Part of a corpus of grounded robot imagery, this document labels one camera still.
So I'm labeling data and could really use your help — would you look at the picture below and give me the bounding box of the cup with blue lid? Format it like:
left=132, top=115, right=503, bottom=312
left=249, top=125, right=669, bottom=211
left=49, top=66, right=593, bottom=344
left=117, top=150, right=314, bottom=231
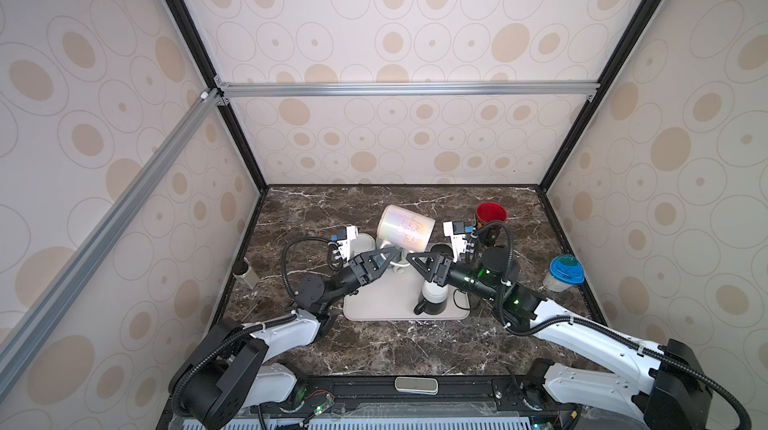
left=542, top=254, right=585, bottom=293

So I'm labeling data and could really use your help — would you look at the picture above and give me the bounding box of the small glass jar dark lid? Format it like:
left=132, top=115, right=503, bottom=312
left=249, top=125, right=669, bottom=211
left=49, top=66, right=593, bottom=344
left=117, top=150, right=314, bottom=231
left=232, top=258, right=260, bottom=290

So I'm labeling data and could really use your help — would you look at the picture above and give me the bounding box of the diagonal aluminium rail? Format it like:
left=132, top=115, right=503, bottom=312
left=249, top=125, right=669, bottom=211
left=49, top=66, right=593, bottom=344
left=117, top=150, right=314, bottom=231
left=1, top=88, right=223, bottom=399

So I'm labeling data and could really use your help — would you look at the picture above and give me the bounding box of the white ribbed mug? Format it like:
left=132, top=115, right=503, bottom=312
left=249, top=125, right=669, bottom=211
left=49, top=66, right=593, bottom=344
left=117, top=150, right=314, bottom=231
left=350, top=233, right=377, bottom=256

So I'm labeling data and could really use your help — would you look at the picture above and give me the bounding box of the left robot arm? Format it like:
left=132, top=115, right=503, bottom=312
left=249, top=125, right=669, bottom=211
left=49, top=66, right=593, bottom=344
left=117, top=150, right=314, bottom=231
left=168, top=246, right=403, bottom=429

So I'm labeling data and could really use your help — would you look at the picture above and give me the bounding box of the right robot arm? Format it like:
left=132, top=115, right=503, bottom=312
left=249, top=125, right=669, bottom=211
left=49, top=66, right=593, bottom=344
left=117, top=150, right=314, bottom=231
left=408, top=253, right=713, bottom=429

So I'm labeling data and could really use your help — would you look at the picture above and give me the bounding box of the horizontal aluminium rail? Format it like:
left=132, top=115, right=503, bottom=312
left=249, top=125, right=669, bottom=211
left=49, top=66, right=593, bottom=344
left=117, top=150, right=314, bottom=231
left=220, top=80, right=600, bottom=99

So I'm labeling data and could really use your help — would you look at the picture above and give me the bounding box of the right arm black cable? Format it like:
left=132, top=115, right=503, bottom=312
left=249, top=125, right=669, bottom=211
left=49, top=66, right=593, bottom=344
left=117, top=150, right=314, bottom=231
left=467, top=221, right=752, bottom=430

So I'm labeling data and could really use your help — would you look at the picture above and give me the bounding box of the black left corner post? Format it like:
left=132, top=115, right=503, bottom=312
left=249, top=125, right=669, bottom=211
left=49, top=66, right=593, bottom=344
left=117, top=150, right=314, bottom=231
left=164, top=0, right=269, bottom=193

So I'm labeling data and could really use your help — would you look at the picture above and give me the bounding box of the black skull mug red inside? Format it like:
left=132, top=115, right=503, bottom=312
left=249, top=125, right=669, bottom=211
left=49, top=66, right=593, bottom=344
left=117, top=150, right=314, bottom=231
left=475, top=202, right=507, bottom=247

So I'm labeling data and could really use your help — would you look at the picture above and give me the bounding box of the grey oval base badge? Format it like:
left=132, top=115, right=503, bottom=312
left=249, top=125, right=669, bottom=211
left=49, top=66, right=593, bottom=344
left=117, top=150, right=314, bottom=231
left=394, top=376, right=439, bottom=395

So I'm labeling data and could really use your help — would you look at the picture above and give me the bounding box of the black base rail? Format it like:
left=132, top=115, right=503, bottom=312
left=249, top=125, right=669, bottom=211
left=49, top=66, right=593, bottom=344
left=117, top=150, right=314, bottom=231
left=155, top=372, right=661, bottom=430

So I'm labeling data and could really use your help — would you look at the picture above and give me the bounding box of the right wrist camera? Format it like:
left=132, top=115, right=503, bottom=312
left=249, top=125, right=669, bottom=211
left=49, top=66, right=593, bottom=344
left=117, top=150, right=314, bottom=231
left=443, top=221, right=476, bottom=262

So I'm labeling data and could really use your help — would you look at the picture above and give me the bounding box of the pink iridescent mug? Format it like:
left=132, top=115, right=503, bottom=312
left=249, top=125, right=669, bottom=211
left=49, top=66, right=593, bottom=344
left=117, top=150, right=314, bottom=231
left=377, top=205, right=435, bottom=253

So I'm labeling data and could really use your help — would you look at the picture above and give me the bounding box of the beige plastic tray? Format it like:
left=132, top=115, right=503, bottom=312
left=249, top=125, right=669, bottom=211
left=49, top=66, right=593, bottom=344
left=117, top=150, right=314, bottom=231
left=343, top=265, right=470, bottom=322

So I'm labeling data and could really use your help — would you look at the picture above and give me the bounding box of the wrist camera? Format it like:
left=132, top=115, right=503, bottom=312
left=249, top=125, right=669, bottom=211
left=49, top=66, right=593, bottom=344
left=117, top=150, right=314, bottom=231
left=443, top=221, right=476, bottom=262
left=328, top=226, right=359, bottom=264

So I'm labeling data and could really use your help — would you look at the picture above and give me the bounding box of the black corner frame post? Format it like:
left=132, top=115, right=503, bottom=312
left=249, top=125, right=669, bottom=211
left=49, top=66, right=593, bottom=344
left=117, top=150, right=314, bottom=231
left=538, top=0, right=663, bottom=196

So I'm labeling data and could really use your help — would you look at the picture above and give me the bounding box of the black mug white rim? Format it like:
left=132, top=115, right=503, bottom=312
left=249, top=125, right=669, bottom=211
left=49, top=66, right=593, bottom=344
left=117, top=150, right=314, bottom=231
left=429, top=243, right=453, bottom=258

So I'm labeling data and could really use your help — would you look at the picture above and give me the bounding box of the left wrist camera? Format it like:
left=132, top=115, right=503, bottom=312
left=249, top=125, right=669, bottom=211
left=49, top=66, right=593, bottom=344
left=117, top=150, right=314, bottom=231
left=328, top=226, right=359, bottom=264

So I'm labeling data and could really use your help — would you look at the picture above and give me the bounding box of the black and white mug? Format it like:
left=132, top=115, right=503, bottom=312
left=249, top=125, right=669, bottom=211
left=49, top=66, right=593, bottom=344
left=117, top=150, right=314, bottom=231
left=413, top=281, right=449, bottom=316

